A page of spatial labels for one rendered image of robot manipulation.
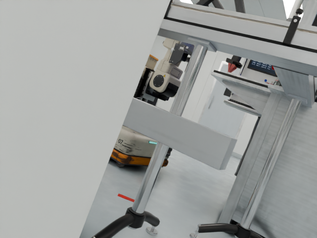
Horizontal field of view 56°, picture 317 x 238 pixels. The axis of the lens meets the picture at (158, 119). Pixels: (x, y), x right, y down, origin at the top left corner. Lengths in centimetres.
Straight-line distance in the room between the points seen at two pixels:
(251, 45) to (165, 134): 43
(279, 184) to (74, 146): 144
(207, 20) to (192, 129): 40
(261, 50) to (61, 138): 75
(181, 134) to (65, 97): 69
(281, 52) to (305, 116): 83
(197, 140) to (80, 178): 59
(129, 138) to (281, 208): 111
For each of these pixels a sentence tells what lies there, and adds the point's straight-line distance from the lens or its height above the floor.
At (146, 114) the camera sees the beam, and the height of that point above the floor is 51.
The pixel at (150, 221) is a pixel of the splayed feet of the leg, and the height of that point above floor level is 8.
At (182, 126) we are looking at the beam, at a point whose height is 52.
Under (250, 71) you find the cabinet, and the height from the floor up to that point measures 115.
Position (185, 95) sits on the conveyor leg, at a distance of 114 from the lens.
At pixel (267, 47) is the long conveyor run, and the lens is 106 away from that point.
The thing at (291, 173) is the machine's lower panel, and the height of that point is 47.
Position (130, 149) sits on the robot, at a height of 17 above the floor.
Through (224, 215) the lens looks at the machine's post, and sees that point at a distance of 190.
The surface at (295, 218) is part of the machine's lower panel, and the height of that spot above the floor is 26.
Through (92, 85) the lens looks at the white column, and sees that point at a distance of 50.
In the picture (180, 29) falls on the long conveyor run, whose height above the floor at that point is 86.
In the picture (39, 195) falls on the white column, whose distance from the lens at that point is 52.
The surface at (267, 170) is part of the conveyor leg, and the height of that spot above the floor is 45.
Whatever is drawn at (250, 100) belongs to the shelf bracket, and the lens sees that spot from 197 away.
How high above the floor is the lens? 57
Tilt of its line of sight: 3 degrees down
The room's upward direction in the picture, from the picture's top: 21 degrees clockwise
